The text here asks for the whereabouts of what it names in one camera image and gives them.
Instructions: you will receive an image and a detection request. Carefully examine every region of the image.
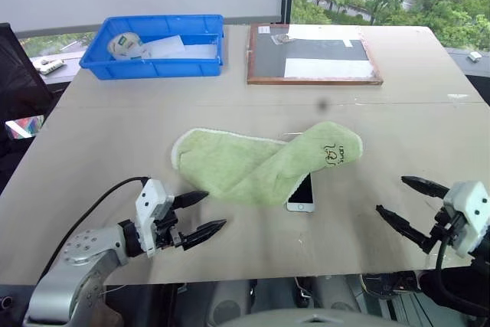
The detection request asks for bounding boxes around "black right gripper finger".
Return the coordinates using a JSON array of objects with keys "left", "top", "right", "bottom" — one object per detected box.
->
[
  {"left": 400, "top": 175, "right": 452, "bottom": 201},
  {"left": 375, "top": 204, "right": 438, "bottom": 255}
]

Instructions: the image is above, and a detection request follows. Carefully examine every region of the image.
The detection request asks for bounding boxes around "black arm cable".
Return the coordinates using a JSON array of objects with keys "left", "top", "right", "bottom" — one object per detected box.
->
[
  {"left": 434, "top": 214, "right": 490, "bottom": 324},
  {"left": 38, "top": 176, "right": 150, "bottom": 286}
]

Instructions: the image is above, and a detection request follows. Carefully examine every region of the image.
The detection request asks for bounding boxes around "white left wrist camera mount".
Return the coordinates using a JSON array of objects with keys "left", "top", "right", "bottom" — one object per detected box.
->
[{"left": 134, "top": 178, "right": 175, "bottom": 259}]

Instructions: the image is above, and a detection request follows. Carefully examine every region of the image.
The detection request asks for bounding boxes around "white handheld device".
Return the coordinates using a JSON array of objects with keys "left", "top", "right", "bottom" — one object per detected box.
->
[{"left": 35, "top": 57, "right": 66, "bottom": 75}]

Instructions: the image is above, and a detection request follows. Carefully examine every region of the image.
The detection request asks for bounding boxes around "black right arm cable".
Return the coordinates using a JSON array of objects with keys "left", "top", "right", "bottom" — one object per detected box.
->
[{"left": 434, "top": 214, "right": 490, "bottom": 324}]

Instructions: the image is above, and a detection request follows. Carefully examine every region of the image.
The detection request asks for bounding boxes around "white paper sheet on board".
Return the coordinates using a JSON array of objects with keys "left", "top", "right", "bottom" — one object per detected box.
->
[{"left": 287, "top": 24, "right": 364, "bottom": 42}]

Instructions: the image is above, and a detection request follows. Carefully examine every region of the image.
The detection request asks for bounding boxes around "light green towel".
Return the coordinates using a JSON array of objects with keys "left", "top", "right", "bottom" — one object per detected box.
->
[{"left": 171, "top": 120, "right": 364, "bottom": 208}]

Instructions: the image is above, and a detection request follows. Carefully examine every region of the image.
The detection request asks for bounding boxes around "dark round speaker shape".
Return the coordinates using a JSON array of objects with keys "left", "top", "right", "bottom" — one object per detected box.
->
[{"left": 211, "top": 298, "right": 243, "bottom": 325}]

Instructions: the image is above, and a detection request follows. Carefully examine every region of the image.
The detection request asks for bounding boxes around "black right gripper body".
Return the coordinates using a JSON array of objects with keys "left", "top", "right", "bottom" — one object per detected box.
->
[{"left": 429, "top": 204, "right": 466, "bottom": 248}]

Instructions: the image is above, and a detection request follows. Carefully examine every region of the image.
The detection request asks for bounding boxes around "blue plastic bin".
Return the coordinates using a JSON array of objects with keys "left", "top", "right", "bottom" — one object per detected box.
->
[{"left": 78, "top": 14, "right": 225, "bottom": 80}]

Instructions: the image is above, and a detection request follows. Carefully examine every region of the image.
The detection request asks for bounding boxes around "dark side table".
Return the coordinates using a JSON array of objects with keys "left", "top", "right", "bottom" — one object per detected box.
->
[{"left": 445, "top": 47, "right": 490, "bottom": 108}]

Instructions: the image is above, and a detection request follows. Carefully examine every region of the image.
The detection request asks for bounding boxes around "colourful patterned box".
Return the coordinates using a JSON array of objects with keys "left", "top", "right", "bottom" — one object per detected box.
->
[{"left": 5, "top": 114, "right": 46, "bottom": 140}]

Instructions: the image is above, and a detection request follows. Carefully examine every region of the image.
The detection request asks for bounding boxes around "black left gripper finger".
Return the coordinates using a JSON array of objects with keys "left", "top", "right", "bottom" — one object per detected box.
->
[
  {"left": 174, "top": 190, "right": 211, "bottom": 211},
  {"left": 181, "top": 219, "right": 228, "bottom": 252}
]

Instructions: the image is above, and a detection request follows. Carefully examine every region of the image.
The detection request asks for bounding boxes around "white smartphone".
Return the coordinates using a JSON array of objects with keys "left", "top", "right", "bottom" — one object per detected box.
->
[{"left": 286, "top": 172, "right": 316, "bottom": 214}]

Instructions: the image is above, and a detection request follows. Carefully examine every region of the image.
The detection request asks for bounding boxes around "black device with red light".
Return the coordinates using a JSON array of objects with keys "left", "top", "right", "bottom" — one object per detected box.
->
[{"left": 361, "top": 271, "right": 422, "bottom": 299}]

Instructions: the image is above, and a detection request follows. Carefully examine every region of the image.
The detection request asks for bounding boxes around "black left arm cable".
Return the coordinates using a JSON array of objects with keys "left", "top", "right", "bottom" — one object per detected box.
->
[{"left": 38, "top": 176, "right": 150, "bottom": 286}]

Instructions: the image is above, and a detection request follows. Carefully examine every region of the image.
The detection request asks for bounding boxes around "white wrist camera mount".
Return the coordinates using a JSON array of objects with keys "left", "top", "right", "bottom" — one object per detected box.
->
[
  {"left": 134, "top": 178, "right": 175, "bottom": 259},
  {"left": 443, "top": 180, "right": 490, "bottom": 259}
]

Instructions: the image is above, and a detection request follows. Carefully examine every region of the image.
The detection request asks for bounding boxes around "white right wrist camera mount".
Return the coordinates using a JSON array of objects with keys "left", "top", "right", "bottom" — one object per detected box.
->
[{"left": 443, "top": 180, "right": 490, "bottom": 259}]

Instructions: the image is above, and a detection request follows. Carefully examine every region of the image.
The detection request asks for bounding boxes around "black mesh chair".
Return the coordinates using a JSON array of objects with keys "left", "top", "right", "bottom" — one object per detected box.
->
[{"left": 0, "top": 21, "right": 55, "bottom": 123}]

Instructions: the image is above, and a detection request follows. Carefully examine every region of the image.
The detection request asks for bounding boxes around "wooden framed dark board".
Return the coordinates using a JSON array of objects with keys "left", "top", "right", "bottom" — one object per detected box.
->
[{"left": 246, "top": 22, "right": 384, "bottom": 87}]

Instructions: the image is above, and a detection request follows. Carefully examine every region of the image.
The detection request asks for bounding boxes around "white tape roll green label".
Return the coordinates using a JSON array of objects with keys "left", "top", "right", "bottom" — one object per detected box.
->
[{"left": 106, "top": 32, "right": 144, "bottom": 61}]

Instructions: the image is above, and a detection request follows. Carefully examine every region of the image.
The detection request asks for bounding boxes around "white paper strip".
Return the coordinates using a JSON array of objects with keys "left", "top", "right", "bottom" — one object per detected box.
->
[{"left": 284, "top": 57, "right": 375, "bottom": 80}]

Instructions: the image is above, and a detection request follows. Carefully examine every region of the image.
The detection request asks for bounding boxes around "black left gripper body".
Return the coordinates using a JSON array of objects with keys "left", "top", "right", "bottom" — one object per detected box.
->
[{"left": 152, "top": 195, "right": 191, "bottom": 253}]

